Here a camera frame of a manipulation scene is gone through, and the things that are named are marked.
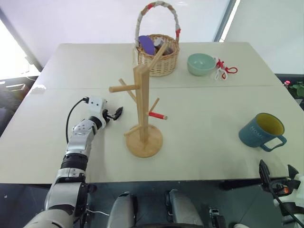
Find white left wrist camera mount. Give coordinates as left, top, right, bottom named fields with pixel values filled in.
left=86, top=95, right=108, bottom=127

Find purple oval object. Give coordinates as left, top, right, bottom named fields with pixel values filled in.
left=138, top=35, right=156, bottom=56

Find green plant with flower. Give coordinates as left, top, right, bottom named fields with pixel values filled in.
left=283, top=80, right=304, bottom=98

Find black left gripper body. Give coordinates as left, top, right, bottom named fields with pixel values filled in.
left=103, top=108, right=116, bottom=124

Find small black block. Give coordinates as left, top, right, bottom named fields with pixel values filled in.
left=208, top=207, right=227, bottom=228

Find wicker basket with handle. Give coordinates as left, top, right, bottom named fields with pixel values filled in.
left=133, top=0, right=182, bottom=77

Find red rope loop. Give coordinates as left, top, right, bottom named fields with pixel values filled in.
left=216, top=59, right=238, bottom=80

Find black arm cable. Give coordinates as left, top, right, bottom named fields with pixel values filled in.
left=268, top=184, right=304, bottom=228
left=66, top=97, right=90, bottom=144

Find thin white cable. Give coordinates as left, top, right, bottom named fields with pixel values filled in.
left=85, top=208, right=111, bottom=217

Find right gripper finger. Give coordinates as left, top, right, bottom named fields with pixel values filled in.
left=258, top=159, right=272, bottom=191
left=287, top=164, right=299, bottom=182

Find grey rounded shape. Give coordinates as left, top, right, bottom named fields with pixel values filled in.
left=107, top=191, right=139, bottom=228
left=164, top=189, right=205, bottom=228

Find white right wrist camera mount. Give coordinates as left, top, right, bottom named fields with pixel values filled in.
left=273, top=174, right=304, bottom=210

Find dark brown object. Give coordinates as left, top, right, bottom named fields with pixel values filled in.
left=153, top=38, right=176, bottom=56

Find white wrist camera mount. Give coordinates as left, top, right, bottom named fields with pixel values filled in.
left=273, top=174, right=304, bottom=210
left=86, top=95, right=108, bottom=127

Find blue enamel mug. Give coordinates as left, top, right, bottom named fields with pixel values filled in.
left=238, top=112, right=288, bottom=153

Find white rope loop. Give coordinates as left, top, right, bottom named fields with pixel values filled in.
left=212, top=56, right=228, bottom=80

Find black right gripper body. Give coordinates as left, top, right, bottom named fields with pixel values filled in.
left=269, top=178, right=302, bottom=197

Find wooden mug tree stand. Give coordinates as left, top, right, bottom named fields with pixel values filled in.
left=108, top=43, right=169, bottom=158

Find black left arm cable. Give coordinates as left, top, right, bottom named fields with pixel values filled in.
left=66, top=97, right=90, bottom=144

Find red tape mark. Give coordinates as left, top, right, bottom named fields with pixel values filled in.
left=148, top=111, right=166, bottom=120

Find mint green bowl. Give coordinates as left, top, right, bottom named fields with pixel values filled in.
left=186, top=53, right=217, bottom=77

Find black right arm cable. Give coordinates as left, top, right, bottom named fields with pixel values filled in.
left=268, top=184, right=304, bottom=228

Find white crumpled object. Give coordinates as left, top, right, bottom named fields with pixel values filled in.
left=30, top=85, right=47, bottom=94

